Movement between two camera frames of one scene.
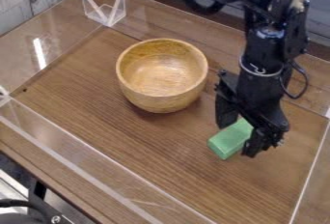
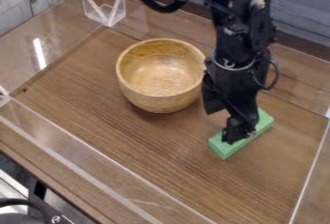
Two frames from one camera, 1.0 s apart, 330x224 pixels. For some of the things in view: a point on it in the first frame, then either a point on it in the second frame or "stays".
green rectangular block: (228, 142) stays
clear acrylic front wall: (104, 187) stays
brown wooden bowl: (162, 74) stays
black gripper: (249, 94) → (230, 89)
